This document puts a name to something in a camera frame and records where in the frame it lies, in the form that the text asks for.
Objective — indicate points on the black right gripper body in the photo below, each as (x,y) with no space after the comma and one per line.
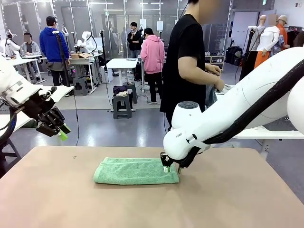
(177,164)

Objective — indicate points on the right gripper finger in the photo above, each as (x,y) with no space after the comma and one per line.
(166,164)
(179,169)

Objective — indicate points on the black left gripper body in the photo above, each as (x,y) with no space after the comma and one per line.
(40,104)

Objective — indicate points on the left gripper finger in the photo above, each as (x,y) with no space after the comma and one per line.
(50,131)
(62,121)

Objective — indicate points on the green terry towel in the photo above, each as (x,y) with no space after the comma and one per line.
(133,171)

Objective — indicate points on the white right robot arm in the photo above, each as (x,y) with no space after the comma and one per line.
(249,95)

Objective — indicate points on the person's right forearm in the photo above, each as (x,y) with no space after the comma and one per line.
(202,78)

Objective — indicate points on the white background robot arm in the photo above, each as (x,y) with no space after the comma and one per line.
(88,42)

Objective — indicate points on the person's right hand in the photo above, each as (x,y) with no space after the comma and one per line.
(219,85)

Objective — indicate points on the person's left hand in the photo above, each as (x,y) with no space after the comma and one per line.
(213,69)

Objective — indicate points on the grey plastic stool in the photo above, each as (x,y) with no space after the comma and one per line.
(80,84)
(131,91)

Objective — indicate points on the long white background bench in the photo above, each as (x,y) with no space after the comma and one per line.
(26,61)

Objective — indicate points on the black tripod pole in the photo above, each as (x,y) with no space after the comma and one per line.
(62,57)

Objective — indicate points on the grey workbench with box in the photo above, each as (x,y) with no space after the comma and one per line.
(82,64)

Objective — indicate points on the seated person in grey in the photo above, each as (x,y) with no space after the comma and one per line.
(29,47)

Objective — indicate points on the person in blue hoodie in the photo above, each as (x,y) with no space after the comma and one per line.
(52,45)

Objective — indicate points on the open cardboard box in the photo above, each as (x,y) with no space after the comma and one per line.
(79,56)

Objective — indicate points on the grey stool with clothes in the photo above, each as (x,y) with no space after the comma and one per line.
(122,104)

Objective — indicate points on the pile of clothes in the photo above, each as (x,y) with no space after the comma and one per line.
(120,90)

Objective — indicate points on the white robot with hanger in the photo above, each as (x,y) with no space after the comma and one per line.
(10,45)

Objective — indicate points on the thin black stand pole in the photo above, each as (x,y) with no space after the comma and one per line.
(103,52)

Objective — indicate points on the small white background table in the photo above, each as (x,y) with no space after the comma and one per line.
(122,63)

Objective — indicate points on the person in black top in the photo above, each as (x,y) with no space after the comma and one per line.
(134,40)

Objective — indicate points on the low shelf with shoes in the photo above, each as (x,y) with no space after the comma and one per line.
(216,61)

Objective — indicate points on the person in pink hoodie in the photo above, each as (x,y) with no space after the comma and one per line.
(153,52)

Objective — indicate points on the person in black t-shirt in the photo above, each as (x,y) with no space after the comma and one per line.
(185,47)

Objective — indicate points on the black suitcase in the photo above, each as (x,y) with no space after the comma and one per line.
(232,55)

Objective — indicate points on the mannequin in white top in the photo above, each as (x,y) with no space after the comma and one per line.
(268,40)

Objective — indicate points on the mannequin in orange shirt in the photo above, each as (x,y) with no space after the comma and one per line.
(283,31)

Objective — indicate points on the rack of dark clothes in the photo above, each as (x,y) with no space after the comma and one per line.
(295,38)

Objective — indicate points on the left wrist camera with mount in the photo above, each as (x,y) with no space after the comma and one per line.
(48,91)

